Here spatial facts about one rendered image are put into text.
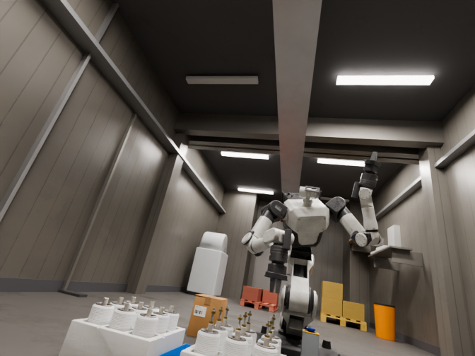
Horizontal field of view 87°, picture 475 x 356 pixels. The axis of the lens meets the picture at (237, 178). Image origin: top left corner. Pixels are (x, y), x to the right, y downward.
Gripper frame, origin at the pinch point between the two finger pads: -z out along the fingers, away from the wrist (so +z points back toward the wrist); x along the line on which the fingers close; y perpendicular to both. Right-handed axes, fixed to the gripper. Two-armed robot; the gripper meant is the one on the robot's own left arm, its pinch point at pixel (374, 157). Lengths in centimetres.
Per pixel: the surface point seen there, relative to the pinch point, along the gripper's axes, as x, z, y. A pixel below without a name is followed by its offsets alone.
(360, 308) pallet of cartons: -447, 233, 159
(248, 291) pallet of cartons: -273, 267, 328
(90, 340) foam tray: 119, 114, 42
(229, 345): 81, 96, 0
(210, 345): 85, 100, 5
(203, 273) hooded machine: -206, 263, 422
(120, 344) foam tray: 110, 111, 31
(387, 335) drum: -382, 232, 80
